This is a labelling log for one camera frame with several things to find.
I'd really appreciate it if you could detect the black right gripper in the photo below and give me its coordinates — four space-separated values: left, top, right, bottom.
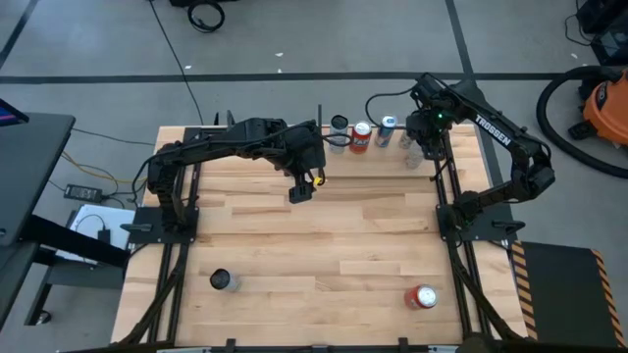
406 108 446 162

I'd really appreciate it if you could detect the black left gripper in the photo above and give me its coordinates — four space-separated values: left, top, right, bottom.
282 120 329 204

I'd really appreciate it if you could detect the silver Celsius Tropical Vibe can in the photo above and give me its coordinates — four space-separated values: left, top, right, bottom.
403 142 426 171

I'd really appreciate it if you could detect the blue silver Red Bull can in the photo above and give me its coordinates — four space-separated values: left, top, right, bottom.
374 115 398 149

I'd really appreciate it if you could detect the white Celsius Arctic Vibe can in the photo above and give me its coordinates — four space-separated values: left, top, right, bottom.
328 114 350 156

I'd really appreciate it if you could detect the red Fanta soda can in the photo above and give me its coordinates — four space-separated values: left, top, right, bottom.
403 283 440 311
348 120 373 156

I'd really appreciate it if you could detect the orange shop vacuum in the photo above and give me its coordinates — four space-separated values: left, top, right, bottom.
536 65 628 180

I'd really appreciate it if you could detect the black yellow striped mat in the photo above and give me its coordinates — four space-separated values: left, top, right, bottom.
509 239 628 350

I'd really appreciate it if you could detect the black storage crate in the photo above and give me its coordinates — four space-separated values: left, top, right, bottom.
574 0 628 68

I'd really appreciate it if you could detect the black power adapter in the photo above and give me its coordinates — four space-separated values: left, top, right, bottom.
63 183 104 203

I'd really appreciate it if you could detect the large black desk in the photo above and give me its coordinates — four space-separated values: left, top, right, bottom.
0 111 130 328

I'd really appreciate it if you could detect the laptop with colourful screen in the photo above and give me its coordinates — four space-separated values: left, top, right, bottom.
0 97 29 127

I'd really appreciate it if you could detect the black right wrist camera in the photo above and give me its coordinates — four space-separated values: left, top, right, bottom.
410 73 445 104

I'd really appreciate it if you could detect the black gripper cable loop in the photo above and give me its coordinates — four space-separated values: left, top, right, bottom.
364 86 418 131

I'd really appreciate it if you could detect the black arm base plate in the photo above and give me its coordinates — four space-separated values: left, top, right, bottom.
436 203 526 244
130 205 200 245

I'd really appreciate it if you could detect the black aluminium rig frame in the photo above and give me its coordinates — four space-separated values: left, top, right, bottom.
110 125 536 353

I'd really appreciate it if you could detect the long black hanging cable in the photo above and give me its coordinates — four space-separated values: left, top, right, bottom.
148 0 206 127

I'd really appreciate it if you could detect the coiled black cable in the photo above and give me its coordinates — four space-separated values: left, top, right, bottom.
186 0 227 34

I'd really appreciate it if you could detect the yellow floor cable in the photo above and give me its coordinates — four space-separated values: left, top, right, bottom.
61 150 148 183

